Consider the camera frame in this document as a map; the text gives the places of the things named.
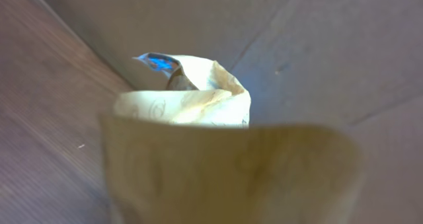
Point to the brown Pantree pouch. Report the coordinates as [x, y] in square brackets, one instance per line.
[187, 154]

